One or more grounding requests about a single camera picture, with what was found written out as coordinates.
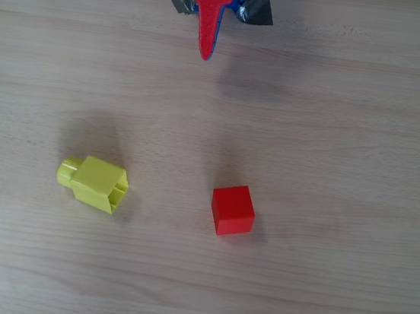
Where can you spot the blue red gripper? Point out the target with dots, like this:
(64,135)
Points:
(211,0)

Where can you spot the red cube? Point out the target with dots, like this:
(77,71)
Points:
(232,209)

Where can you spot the yellow block with round stud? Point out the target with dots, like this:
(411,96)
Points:
(95,183)

